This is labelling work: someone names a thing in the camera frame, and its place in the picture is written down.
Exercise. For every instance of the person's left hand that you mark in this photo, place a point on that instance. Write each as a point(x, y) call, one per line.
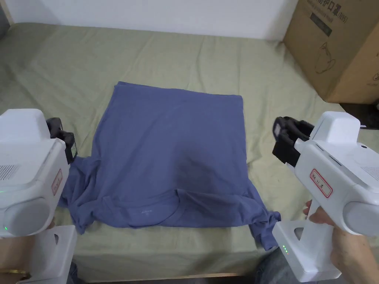
point(14, 254)

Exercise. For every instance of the bed with pale green sheet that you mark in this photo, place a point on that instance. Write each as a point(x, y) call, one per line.
point(177, 56)

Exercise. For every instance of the person's right hand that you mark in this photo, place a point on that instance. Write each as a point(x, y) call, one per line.
point(361, 254)

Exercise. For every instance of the brown cardboard carton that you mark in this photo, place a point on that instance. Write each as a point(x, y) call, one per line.
point(340, 44)

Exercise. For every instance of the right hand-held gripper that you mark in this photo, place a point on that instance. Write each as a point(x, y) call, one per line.
point(334, 177)

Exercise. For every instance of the dark blue shirt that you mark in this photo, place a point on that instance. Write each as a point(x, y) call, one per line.
point(165, 133)

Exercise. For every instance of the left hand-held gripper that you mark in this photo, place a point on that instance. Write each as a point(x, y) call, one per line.
point(26, 165)

